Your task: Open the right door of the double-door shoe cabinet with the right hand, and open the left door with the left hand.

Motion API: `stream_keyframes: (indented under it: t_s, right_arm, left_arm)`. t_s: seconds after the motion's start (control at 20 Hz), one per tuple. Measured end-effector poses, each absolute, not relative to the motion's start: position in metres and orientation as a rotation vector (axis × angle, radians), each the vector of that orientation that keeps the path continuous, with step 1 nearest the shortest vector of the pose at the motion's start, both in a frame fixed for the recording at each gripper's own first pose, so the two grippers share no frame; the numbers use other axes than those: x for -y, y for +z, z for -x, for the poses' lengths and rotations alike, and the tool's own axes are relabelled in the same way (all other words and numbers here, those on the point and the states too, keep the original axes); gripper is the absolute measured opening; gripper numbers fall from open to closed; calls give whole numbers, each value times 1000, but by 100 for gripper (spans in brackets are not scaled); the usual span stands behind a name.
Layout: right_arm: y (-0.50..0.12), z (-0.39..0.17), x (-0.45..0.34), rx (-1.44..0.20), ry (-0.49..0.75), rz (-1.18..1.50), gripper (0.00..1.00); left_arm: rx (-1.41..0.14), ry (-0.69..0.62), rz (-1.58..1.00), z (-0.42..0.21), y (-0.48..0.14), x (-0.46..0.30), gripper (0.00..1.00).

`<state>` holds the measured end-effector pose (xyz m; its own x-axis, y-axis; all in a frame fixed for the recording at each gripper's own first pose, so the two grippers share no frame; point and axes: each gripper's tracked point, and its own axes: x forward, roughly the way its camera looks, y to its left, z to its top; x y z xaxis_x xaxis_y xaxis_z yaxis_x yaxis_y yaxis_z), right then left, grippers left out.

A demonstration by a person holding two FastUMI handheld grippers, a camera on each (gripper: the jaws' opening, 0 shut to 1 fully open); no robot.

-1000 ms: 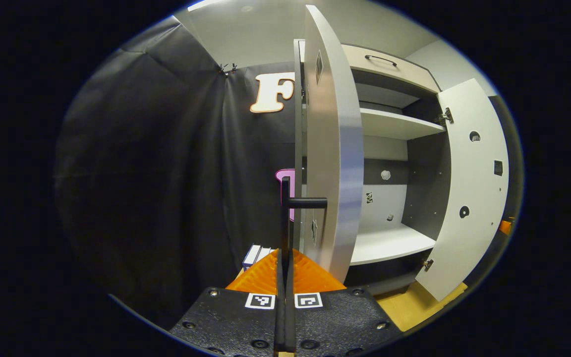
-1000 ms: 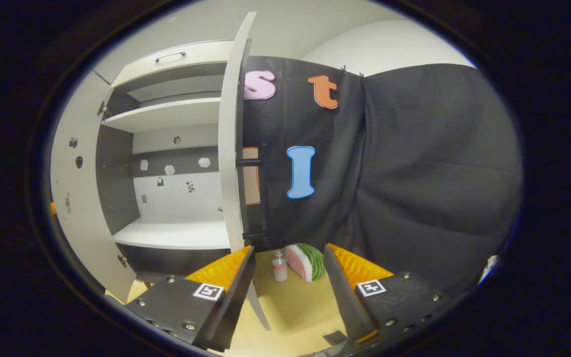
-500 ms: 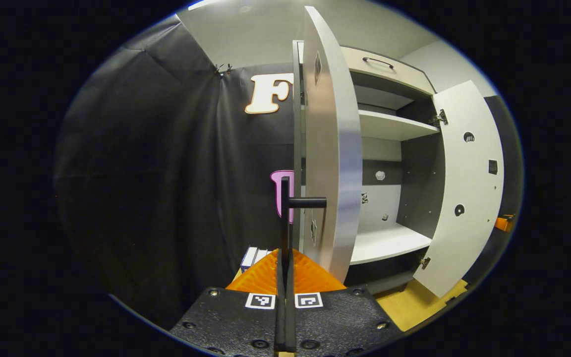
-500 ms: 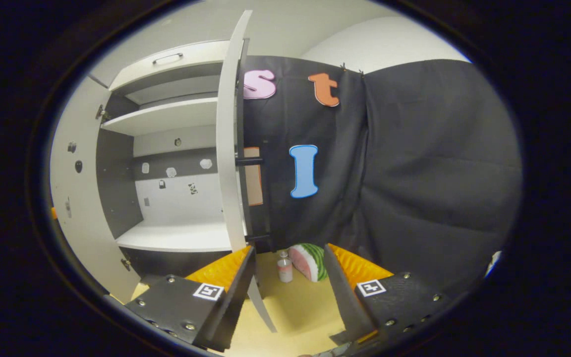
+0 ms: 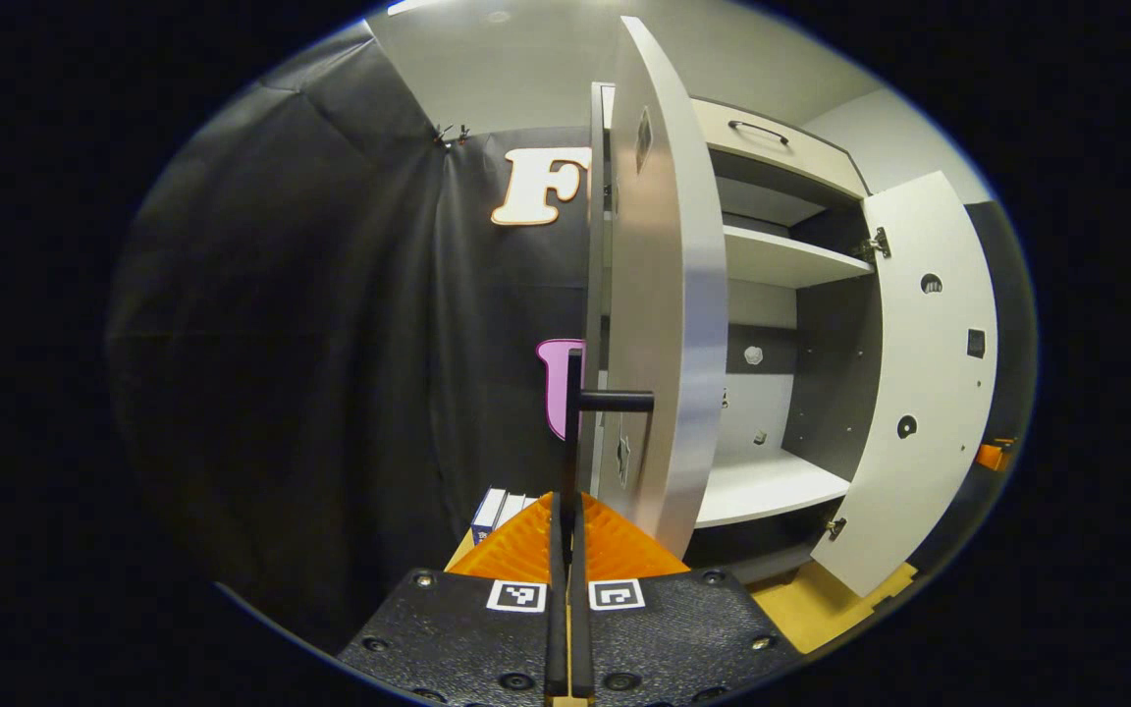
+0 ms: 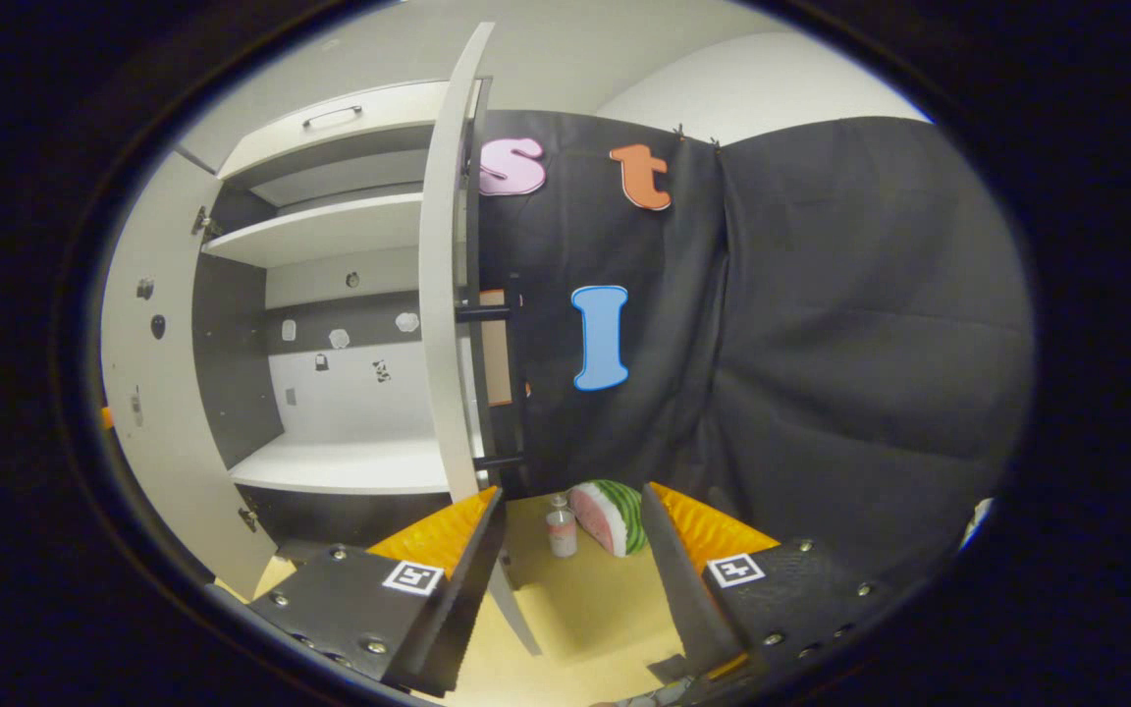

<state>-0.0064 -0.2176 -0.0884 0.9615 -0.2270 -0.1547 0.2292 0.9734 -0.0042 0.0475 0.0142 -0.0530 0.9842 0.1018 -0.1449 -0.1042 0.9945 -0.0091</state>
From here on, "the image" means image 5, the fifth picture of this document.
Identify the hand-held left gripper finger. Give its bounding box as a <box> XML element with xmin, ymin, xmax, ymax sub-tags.
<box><xmin>338</xmin><ymin>491</ymin><xmax>568</xmax><ymax>707</ymax></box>
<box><xmin>570</xmin><ymin>491</ymin><xmax>802</xmax><ymax>707</ymax></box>

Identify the white door with headphone sticker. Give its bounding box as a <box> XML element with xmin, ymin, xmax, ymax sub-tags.
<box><xmin>809</xmin><ymin>170</ymin><xmax>1000</xmax><ymax>600</ymax></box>

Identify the white double-door shoe cabinet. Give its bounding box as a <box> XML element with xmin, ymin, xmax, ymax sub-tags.
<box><xmin>590</xmin><ymin>83</ymin><xmax>886</xmax><ymax>585</ymax></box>

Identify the black door handle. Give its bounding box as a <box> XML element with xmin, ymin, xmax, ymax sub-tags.
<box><xmin>562</xmin><ymin>348</ymin><xmax>656</xmax><ymax>512</ymax></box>

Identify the white door with camera sticker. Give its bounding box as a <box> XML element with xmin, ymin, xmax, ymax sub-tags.
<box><xmin>585</xmin><ymin>15</ymin><xmax>729</xmax><ymax>559</ymax></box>

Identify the white cabinet shelf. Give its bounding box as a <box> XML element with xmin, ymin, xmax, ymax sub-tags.
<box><xmin>723</xmin><ymin>224</ymin><xmax>876</xmax><ymax>291</ymax></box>
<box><xmin>693</xmin><ymin>447</ymin><xmax>853</xmax><ymax>531</ymax></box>

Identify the blue white box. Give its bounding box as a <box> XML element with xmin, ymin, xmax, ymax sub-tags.
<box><xmin>470</xmin><ymin>487</ymin><xmax>510</xmax><ymax>546</ymax></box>

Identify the white drawer front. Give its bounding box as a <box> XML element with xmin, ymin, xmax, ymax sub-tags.
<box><xmin>688</xmin><ymin>96</ymin><xmax>871</xmax><ymax>202</ymax></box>

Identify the black backdrop cloth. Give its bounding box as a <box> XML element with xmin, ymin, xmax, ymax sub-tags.
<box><xmin>104</xmin><ymin>20</ymin><xmax>616</xmax><ymax>654</ymax></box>

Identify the black drawer handle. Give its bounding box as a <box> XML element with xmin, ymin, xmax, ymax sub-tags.
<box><xmin>727</xmin><ymin>119</ymin><xmax>791</xmax><ymax>147</ymax></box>

